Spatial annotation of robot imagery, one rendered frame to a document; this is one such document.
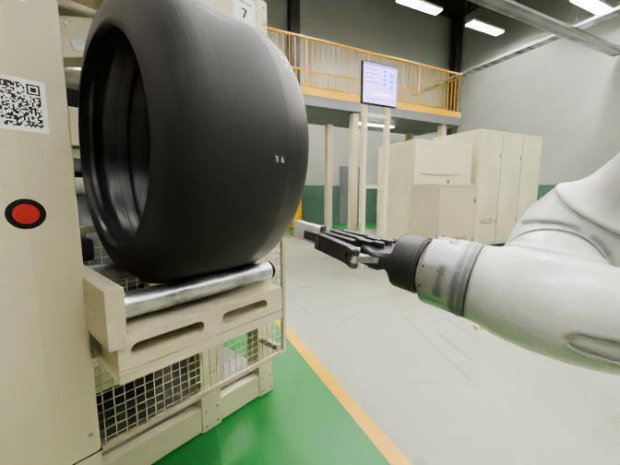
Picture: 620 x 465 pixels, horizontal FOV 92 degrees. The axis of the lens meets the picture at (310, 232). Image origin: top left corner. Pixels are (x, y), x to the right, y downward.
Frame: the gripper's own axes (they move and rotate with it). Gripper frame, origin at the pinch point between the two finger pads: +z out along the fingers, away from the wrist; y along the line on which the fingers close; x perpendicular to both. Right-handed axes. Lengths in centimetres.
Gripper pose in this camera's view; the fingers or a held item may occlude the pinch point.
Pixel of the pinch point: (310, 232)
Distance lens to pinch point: 51.6
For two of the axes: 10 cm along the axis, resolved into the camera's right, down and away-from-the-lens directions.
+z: -7.5, -2.2, 6.3
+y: -6.6, 1.0, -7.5
